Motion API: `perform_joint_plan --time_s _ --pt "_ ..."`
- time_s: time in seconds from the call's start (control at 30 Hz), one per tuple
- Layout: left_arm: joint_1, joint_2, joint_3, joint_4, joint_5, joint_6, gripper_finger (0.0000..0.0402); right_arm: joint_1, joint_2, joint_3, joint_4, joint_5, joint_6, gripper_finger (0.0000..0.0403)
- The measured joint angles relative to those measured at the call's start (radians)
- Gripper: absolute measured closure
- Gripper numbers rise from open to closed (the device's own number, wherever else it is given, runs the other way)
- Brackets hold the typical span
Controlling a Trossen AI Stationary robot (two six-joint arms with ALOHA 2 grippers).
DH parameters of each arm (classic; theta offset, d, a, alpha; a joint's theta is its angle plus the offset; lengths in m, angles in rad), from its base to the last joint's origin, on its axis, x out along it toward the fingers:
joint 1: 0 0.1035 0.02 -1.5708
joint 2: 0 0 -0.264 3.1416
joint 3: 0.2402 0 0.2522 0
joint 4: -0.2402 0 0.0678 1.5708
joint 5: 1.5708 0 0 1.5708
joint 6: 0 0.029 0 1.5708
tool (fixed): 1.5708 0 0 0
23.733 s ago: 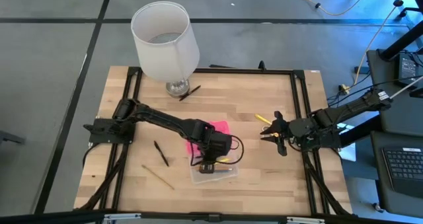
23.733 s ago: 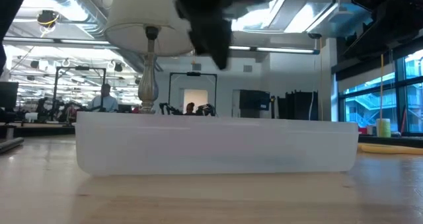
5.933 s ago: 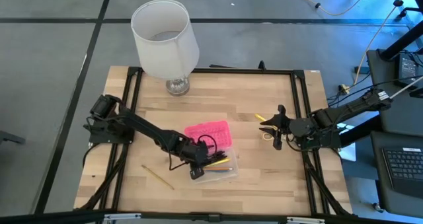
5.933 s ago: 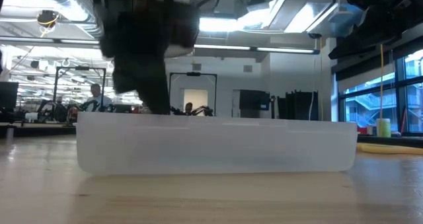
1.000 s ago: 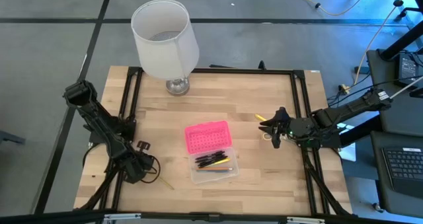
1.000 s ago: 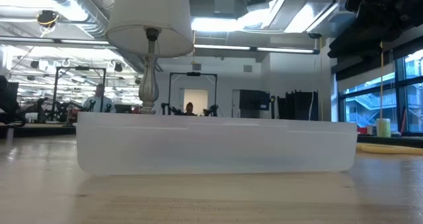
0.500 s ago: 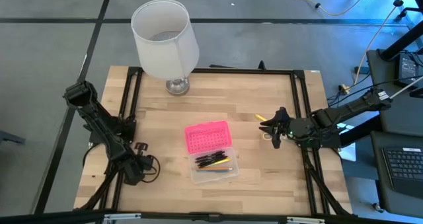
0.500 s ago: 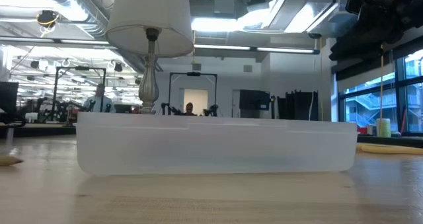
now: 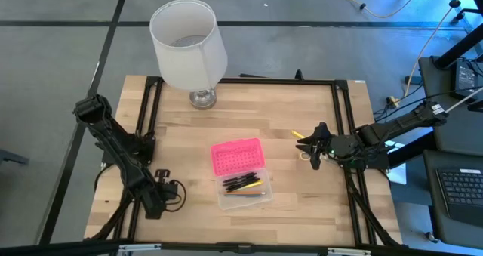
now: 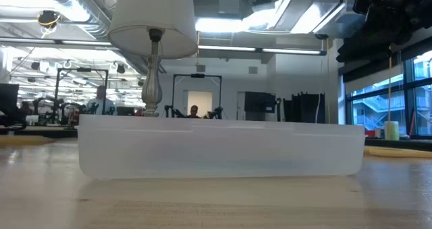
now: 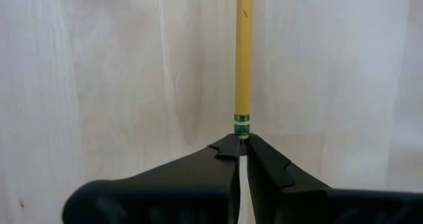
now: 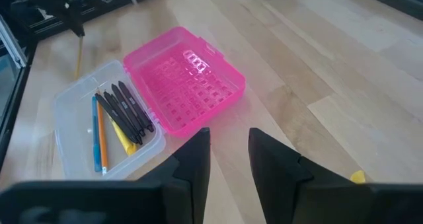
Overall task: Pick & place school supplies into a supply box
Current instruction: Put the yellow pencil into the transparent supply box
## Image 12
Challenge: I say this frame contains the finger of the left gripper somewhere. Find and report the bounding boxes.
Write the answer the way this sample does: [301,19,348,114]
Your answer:
[65,14,86,38]

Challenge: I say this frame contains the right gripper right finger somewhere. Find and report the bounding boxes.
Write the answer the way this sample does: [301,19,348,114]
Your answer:
[248,127,367,224]

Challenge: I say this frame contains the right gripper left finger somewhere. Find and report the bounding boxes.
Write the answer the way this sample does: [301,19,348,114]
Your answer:
[138,127,212,224]

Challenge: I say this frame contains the thin wooden pencil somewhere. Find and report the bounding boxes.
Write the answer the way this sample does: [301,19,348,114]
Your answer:
[75,34,83,81]

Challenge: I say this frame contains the yellow highlighter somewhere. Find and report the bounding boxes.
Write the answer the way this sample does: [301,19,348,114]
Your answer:
[108,115,138,157]
[349,169,367,184]

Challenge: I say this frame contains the pink lidded clear pencil box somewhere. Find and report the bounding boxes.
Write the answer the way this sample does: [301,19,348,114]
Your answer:
[54,26,247,181]

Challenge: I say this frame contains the black pen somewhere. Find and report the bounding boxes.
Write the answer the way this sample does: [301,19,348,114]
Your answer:
[103,91,143,145]
[118,81,155,133]
[95,93,140,145]
[110,83,147,137]

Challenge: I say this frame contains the orange pencil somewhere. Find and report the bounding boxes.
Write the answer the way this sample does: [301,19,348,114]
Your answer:
[96,91,110,176]

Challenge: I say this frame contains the blue pen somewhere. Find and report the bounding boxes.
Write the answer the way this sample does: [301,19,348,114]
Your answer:
[91,96,102,173]

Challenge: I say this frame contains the black beam silver brackets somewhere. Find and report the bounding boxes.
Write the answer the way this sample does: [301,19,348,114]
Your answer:
[0,14,37,172]

